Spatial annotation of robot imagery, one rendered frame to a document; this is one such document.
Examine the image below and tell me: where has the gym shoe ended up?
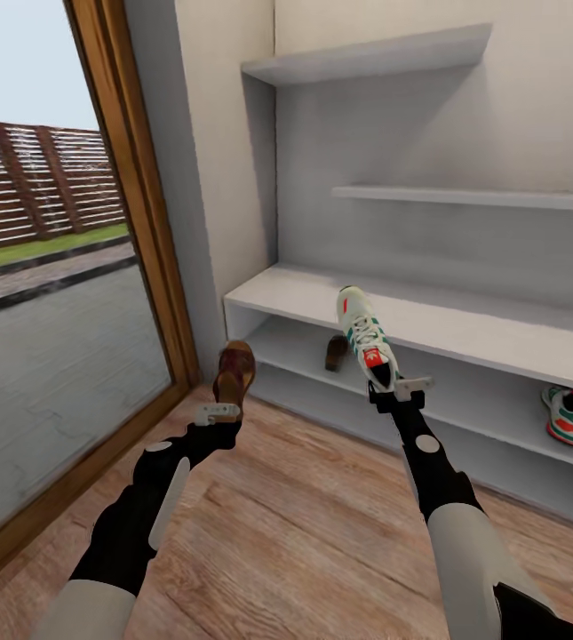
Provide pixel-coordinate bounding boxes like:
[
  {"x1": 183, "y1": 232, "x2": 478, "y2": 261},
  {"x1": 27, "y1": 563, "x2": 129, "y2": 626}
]
[
  {"x1": 336, "y1": 285, "x2": 401, "y2": 393},
  {"x1": 541, "y1": 382, "x2": 573, "y2": 445}
]

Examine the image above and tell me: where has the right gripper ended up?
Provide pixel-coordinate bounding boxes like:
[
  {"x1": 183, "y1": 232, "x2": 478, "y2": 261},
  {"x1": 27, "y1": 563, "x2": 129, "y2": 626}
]
[{"x1": 369, "y1": 384, "x2": 425, "y2": 424}]

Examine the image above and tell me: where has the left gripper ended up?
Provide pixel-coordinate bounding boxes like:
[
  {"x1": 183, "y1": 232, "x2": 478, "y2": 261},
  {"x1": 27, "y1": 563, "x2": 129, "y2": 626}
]
[{"x1": 187, "y1": 421, "x2": 242, "y2": 458}]

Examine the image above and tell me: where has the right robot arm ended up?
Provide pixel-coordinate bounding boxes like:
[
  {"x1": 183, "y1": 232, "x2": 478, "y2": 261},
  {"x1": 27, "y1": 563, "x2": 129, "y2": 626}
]
[{"x1": 369, "y1": 376, "x2": 573, "y2": 640}]

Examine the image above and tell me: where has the sandal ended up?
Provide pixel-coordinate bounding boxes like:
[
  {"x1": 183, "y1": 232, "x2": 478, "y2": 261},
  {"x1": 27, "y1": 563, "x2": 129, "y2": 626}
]
[
  {"x1": 210, "y1": 340, "x2": 256, "y2": 424},
  {"x1": 325, "y1": 334, "x2": 351, "y2": 372}
]

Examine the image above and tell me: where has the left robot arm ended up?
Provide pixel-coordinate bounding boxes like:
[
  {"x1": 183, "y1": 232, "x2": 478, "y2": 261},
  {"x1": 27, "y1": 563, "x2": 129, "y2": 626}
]
[{"x1": 31, "y1": 403, "x2": 242, "y2": 640}]

